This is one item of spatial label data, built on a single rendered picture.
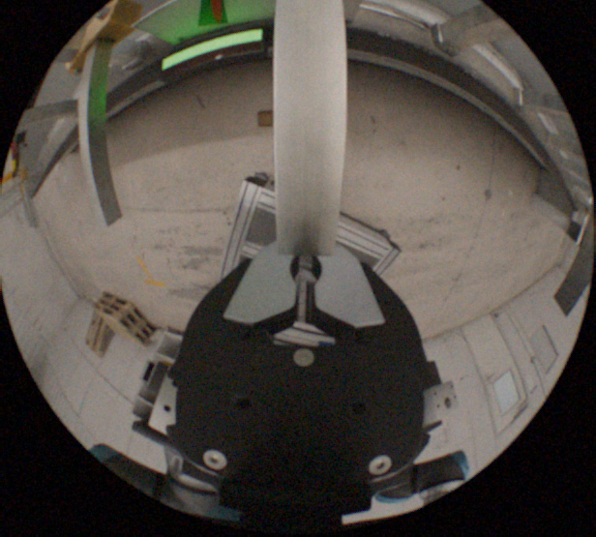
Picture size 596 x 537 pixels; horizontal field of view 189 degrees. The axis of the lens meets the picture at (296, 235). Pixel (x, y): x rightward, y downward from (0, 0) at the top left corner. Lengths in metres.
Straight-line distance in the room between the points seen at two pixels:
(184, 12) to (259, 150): 0.82
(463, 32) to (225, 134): 1.00
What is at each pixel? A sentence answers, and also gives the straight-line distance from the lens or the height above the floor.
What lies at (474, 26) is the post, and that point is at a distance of 0.31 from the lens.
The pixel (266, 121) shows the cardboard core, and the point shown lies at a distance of 0.89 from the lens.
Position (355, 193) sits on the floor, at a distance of 1.02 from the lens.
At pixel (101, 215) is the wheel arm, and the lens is 0.27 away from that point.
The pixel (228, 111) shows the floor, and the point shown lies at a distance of 1.03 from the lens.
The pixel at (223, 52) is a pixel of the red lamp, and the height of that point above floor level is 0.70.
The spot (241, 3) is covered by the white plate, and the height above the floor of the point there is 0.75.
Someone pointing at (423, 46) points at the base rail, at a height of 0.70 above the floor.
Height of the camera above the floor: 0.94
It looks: 59 degrees down
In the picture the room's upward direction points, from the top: 174 degrees counter-clockwise
